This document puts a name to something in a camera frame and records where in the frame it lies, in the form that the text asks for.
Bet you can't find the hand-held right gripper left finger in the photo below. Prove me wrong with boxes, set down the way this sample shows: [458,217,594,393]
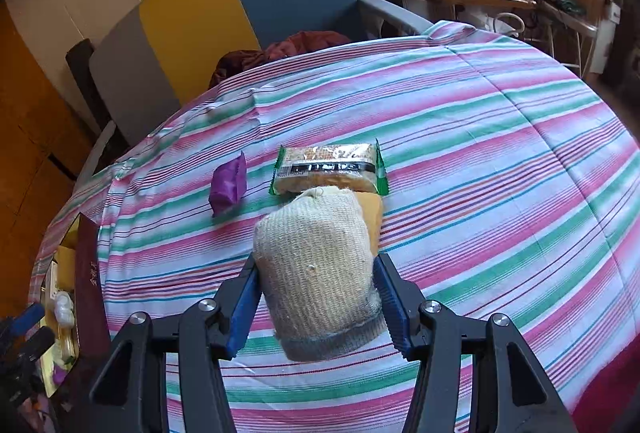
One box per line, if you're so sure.
[89,253,263,433]

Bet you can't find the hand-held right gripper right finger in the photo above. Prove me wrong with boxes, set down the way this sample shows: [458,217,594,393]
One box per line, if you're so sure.
[372,252,568,433]

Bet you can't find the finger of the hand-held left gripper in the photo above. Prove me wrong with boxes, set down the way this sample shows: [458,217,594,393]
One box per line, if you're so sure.
[17,327,56,361]
[0,303,46,339]

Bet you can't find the gold metal tin tray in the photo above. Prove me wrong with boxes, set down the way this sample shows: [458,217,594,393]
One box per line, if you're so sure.
[37,212,113,419]

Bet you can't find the beige knitted sock roll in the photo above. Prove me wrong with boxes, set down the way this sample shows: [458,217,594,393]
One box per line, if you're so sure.
[252,188,388,364]

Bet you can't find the white crumpled plastic bag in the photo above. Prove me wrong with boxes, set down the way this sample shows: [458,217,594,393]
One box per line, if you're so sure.
[52,291,76,321]

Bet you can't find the yellow sponge block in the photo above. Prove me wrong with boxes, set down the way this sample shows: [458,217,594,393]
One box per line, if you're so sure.
[352,192,385,256]

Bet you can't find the purple packet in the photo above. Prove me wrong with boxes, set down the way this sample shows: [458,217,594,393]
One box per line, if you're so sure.
[209,150,247,218]

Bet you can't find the striped tablecloth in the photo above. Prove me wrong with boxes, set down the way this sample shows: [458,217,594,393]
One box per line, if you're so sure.
[27,20,633,433]

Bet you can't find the green edged snack packet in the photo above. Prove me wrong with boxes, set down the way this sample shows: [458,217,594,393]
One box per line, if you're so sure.
[269,138,391,198]

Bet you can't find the wooden wardrobe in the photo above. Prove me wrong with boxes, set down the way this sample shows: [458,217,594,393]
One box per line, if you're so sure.
[0,0,96,304]

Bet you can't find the magenta blanket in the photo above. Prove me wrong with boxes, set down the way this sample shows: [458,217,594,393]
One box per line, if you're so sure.
[570,348,632,433]

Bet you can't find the dark red cloth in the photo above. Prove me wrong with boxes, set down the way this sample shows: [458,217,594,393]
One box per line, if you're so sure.
[209,30,351,89]

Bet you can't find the cardboard box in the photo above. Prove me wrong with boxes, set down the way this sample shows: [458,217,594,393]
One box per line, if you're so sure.
[550,0,621,74]

